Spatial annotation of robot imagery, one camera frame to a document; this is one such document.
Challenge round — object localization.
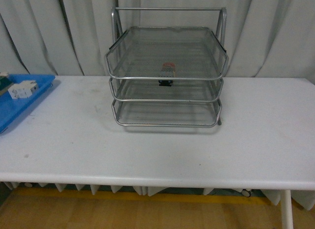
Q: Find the red emergency stop button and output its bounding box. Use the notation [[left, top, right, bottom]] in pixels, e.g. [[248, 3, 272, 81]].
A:
[[158, 62, 176, 87]]

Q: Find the silver mesh three-tier rack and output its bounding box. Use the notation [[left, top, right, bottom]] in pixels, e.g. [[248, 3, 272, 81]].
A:
[[105, 7, 228, 128]]

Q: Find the caster wheel under table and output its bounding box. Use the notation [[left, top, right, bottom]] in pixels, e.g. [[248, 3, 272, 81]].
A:
[[241, 189, 252, 197]]

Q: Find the white curtain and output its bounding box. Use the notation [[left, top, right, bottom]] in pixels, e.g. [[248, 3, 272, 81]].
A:
[[0, 0, 315, 82]]

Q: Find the white circuit breaker block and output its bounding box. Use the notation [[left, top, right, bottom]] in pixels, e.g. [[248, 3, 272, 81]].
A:
[[8, 80, 39, 99]]

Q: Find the blue plastic tray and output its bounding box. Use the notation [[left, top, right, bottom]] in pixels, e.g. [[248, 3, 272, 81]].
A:
[[0, 74, 55, 133]]

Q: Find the white table leg right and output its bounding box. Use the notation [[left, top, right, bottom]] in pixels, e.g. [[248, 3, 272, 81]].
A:
[[280, 190, 293, 229]]

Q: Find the green knife switch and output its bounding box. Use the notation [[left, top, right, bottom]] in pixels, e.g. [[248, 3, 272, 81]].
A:
[[0, 72, 13, 96]]

